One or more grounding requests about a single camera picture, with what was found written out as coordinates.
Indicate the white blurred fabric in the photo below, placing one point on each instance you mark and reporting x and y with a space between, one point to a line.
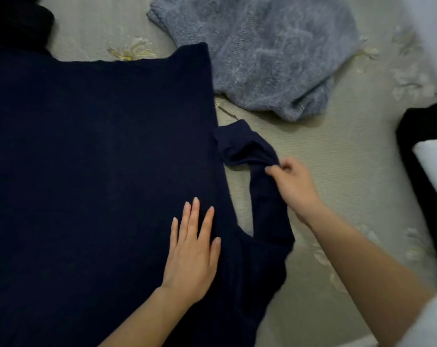
431 39

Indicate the person's left forearm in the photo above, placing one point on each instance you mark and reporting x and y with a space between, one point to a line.
146 318

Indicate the person's right thumb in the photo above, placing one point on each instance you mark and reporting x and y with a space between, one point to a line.
275 171

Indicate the person's left little finger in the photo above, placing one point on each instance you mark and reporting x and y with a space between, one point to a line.
174 234

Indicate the person's right hand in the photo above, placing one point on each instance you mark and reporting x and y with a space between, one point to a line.
298 191

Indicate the person's left middle finger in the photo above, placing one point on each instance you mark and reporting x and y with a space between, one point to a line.
193 220

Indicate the white folded cloth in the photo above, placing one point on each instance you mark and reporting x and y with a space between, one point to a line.
435 162

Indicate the person's right forearm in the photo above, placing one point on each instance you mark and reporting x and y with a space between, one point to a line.
363 271

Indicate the person's left thumb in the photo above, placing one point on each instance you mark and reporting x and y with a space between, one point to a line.
215 254

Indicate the person's left hand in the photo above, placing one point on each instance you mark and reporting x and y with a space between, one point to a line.
189 263

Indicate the white sleeve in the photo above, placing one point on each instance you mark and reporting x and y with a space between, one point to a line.
428 325

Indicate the black folded garment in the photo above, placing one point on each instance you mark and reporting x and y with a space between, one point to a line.
413 133

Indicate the navy blue knit sweater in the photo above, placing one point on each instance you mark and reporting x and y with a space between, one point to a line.
95 158

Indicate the grey knit sweater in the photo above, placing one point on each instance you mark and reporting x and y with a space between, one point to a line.
269 50

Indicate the beige embroidered bedspread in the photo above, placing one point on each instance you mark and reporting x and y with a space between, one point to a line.
348 169

